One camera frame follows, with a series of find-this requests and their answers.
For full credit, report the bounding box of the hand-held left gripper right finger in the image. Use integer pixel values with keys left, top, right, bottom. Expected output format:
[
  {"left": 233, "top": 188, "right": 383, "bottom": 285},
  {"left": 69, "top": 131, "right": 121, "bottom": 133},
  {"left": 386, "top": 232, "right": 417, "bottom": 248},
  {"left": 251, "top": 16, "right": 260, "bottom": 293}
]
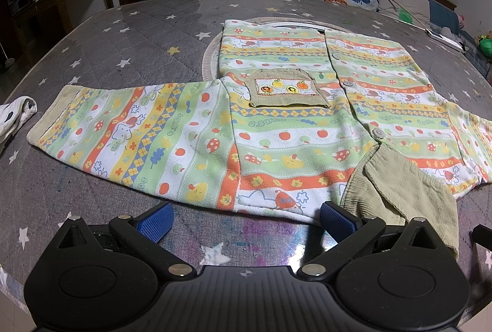
[{"left": 297, "top": 201, "right": 437, "bottom": 277}]

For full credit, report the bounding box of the white spotted cloth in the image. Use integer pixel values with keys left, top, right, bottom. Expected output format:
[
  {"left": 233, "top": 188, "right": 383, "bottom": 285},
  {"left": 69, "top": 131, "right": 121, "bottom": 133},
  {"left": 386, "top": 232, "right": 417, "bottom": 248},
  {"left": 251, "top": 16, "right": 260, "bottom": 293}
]
[{"left": 0, "top": 96, "right": 39, "bottom": 154}]

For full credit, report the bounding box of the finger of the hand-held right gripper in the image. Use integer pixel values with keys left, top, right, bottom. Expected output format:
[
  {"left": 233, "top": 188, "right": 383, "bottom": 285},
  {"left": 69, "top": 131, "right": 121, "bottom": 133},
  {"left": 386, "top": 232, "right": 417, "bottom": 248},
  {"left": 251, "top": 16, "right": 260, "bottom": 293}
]
[{"left": 473, "top": 224, "right": 492, "bottom": 252}]

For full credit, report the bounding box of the green plastic toy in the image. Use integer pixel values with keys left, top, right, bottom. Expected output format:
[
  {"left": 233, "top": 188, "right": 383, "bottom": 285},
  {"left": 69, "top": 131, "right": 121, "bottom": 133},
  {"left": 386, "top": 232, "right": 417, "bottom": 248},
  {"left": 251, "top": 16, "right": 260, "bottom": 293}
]
[{"left": 477, "top": 30, "right": 492, "bottom": 58}]

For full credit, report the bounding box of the beige cushion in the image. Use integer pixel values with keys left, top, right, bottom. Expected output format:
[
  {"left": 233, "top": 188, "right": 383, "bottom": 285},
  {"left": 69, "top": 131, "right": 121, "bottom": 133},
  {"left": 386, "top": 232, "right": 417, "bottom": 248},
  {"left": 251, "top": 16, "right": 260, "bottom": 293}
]
[{"left": 379, "top": 0, "right": 431, "bottom": 27}]

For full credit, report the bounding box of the grey star tablecloth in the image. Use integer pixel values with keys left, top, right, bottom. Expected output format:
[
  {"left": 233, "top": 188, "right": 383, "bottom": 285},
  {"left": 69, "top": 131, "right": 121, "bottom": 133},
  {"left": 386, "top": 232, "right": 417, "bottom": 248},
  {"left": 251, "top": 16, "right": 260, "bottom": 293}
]
[{"left": 0, "top": 0, "right": 492, "bottom": 332}]

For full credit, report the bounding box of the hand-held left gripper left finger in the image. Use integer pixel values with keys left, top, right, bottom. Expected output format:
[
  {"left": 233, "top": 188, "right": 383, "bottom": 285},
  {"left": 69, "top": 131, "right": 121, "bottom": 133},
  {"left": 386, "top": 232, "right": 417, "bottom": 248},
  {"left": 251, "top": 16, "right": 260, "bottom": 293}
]
[{"left": 58, "top": 201, "right": 196, "bottom": 277}]

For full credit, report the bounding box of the white power strip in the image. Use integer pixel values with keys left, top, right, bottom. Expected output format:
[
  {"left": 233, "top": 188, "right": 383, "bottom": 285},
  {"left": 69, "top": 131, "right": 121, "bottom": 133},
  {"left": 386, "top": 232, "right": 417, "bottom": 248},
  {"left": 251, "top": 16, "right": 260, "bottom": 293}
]
[{"left": 425, "top": 28, "right": 464, "bottom": 48}]

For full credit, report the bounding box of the colourful patterned knit cardigan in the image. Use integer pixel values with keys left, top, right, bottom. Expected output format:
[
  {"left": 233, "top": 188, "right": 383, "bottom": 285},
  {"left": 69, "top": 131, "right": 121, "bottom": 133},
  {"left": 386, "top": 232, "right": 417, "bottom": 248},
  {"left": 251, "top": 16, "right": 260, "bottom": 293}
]
[{"left": 26, "top": 19, "right": 492, "bottom": 259}]

